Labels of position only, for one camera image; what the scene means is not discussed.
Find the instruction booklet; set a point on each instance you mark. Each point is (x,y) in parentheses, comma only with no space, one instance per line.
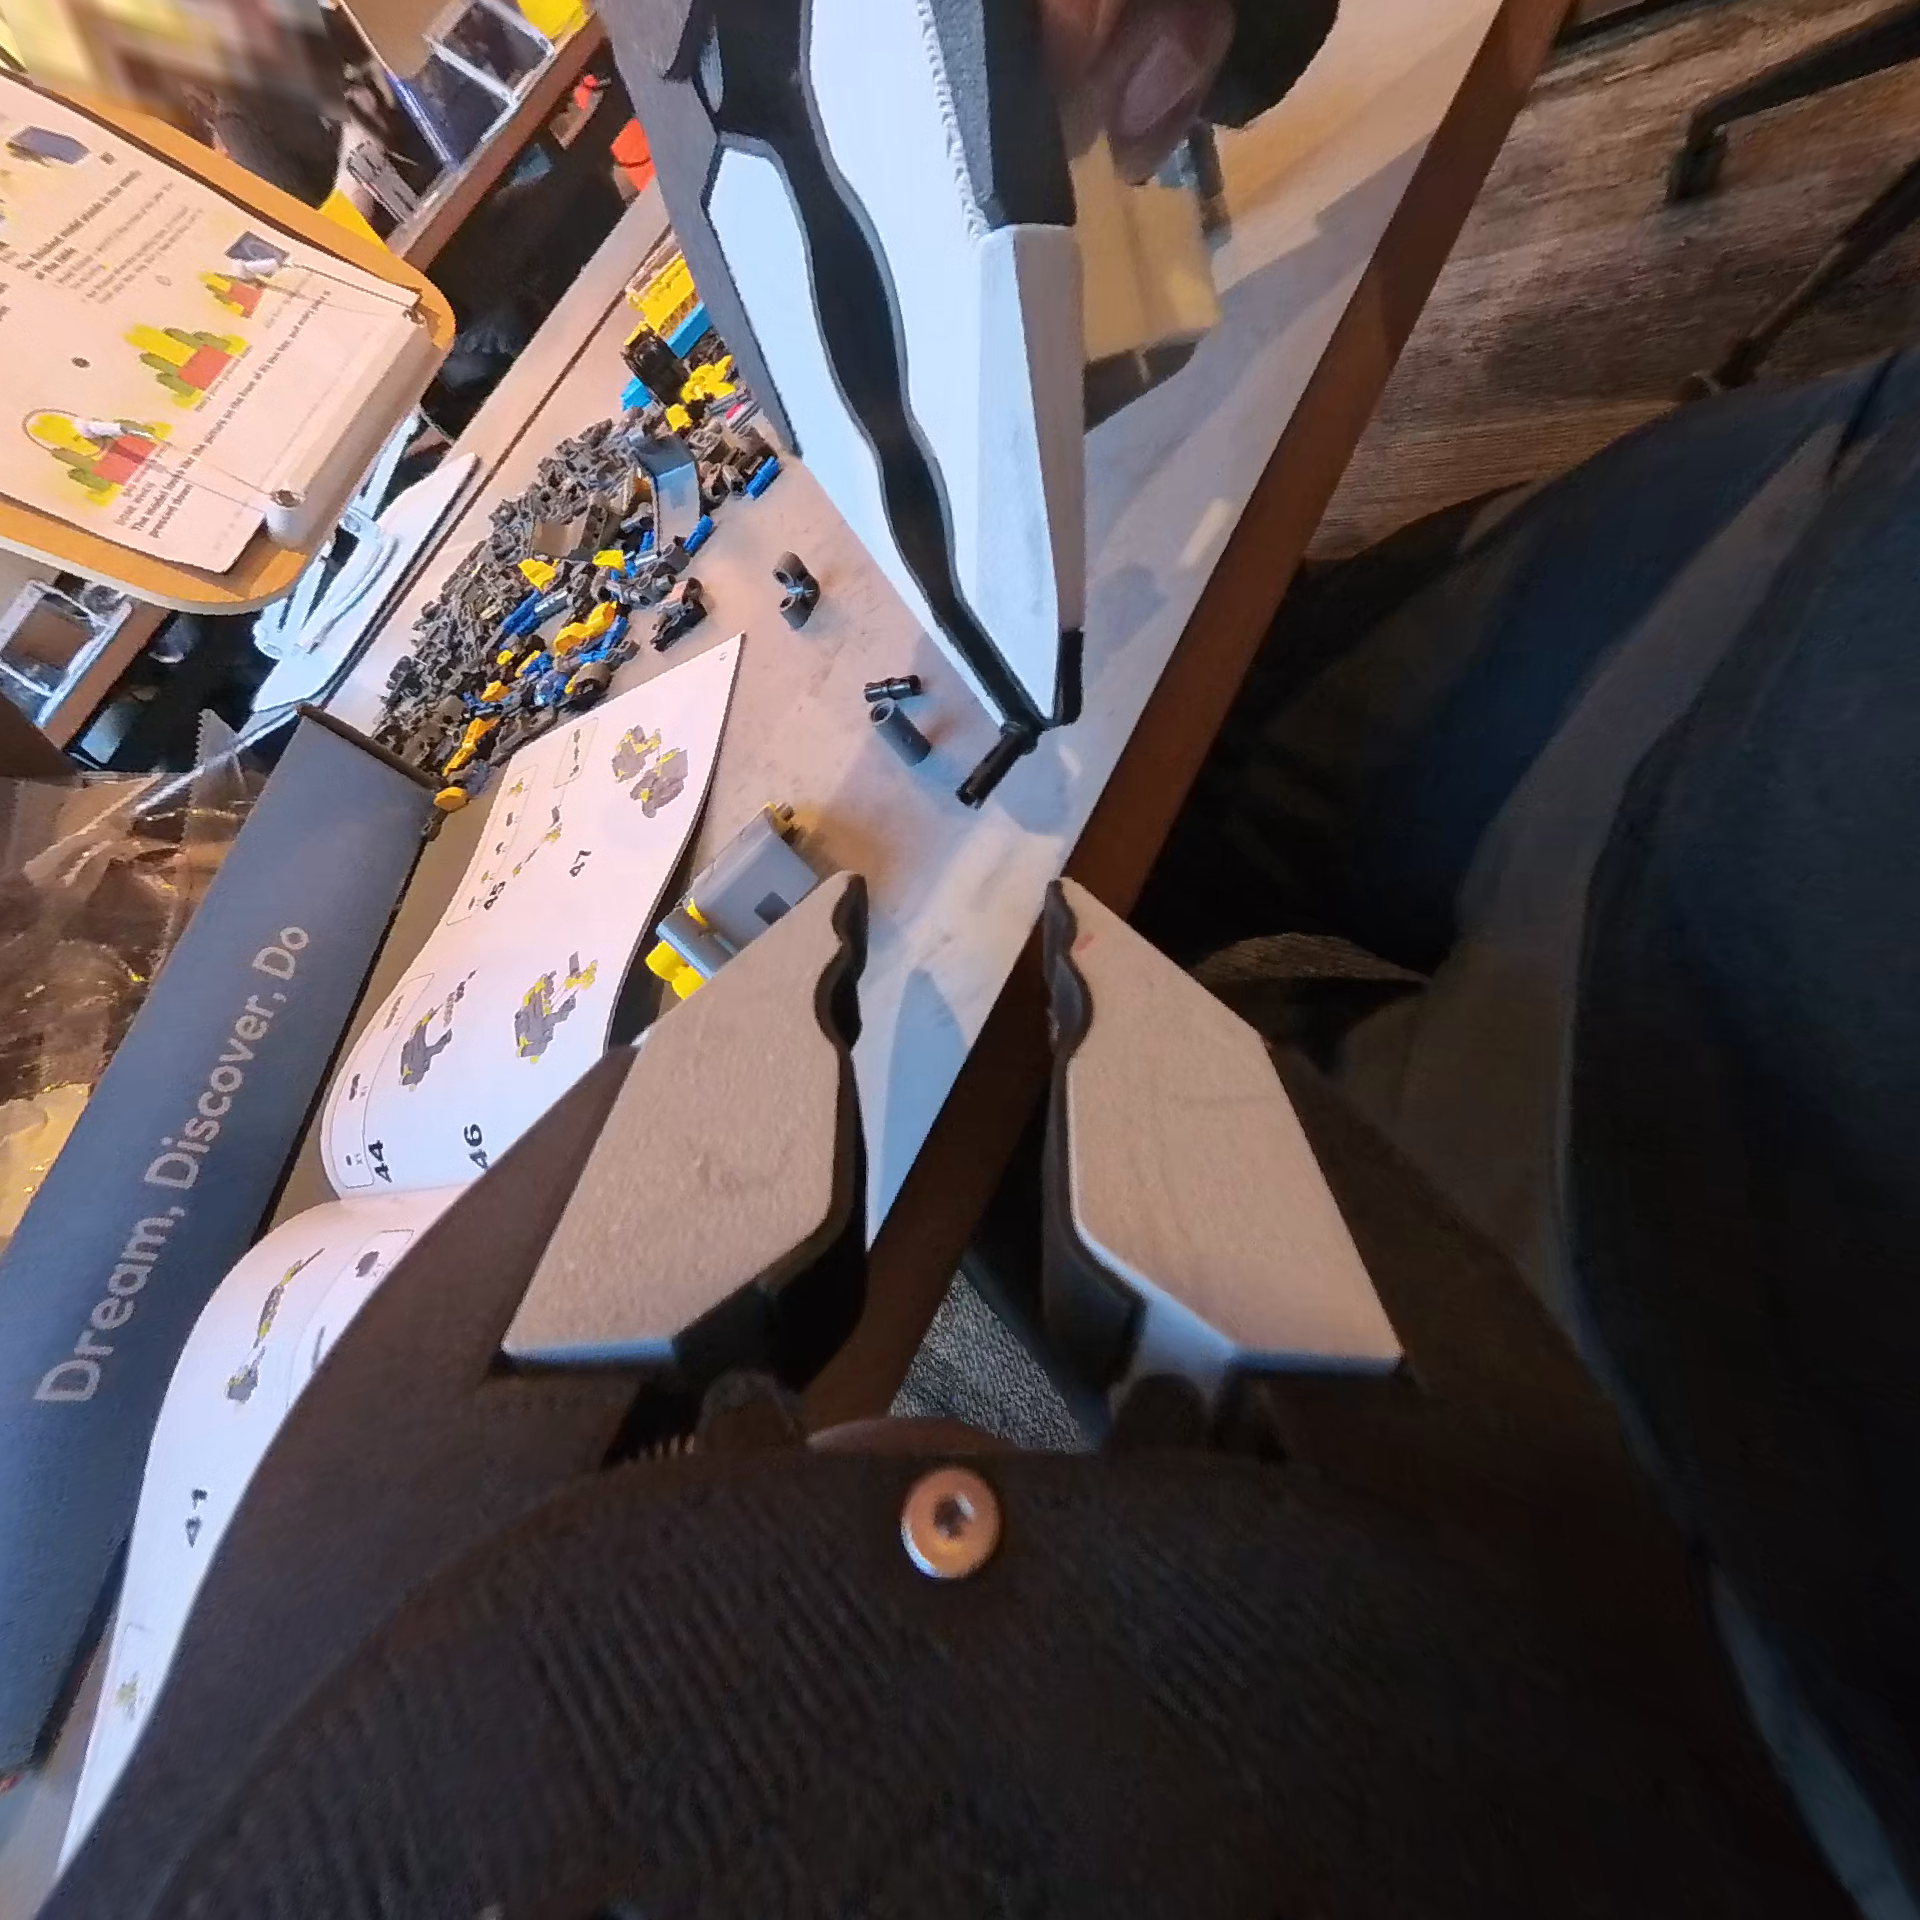
(569,900)

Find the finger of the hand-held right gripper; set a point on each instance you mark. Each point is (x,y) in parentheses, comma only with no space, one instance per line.
(751,254)
(1037,450)

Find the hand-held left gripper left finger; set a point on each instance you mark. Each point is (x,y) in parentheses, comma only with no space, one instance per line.
(691,1185)

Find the black chair base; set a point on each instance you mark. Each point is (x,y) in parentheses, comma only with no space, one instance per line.
(1800,120)

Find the grey yellow brick assembly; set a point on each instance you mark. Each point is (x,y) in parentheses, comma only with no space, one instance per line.
(744,885)

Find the person's right hand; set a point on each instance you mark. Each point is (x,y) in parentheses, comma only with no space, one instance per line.
(1155,75)

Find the open blue cardboard box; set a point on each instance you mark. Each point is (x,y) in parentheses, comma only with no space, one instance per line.
(225,1049)

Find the white clipboard stand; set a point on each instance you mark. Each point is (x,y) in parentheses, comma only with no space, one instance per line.
(375,555)

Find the shelf of coloured storage bins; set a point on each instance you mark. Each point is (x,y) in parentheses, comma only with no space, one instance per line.
(480,60)

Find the clear plastic bags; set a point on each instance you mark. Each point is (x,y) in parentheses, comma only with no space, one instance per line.
(89,930)

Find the pile of loose brick parts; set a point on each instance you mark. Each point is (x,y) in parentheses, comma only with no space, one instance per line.
(569,598)

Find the grey bush piece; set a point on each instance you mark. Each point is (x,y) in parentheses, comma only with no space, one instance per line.
(903,734)

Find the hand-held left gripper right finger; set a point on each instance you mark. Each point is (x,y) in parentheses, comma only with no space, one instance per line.
(1215,1201)

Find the person's blue trouser leg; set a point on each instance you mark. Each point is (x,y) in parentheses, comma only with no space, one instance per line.
(1501,674)

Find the black grey joint brick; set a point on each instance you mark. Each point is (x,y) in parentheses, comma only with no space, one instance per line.
(677,614)

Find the clipboard with instruction sheet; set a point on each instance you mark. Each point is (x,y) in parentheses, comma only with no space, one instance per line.
(182,346)

